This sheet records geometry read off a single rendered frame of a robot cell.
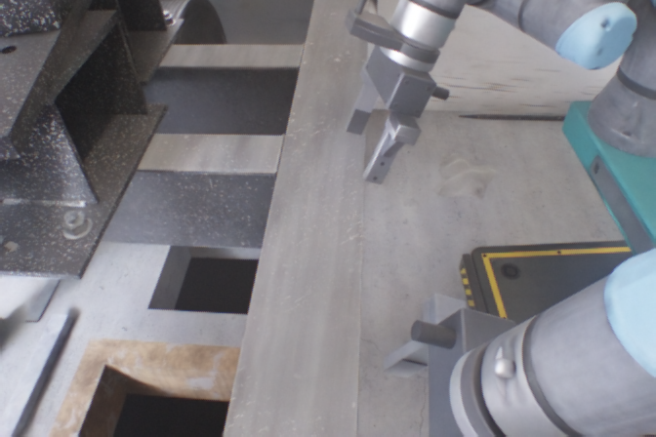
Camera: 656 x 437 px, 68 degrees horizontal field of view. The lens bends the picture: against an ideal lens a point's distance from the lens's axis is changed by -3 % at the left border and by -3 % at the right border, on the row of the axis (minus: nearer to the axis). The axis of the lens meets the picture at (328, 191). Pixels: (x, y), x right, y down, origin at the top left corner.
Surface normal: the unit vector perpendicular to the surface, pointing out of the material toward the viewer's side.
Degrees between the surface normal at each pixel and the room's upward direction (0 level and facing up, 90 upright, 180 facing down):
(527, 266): 0
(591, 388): 76
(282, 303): 0
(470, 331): 25
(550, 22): 83
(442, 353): 67
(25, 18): 90
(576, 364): 71
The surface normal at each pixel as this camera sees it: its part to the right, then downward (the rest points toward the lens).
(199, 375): -0.07, 0.69
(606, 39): 0.45, 0.62
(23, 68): -0.03, -0.72
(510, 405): -0.86, 0.11
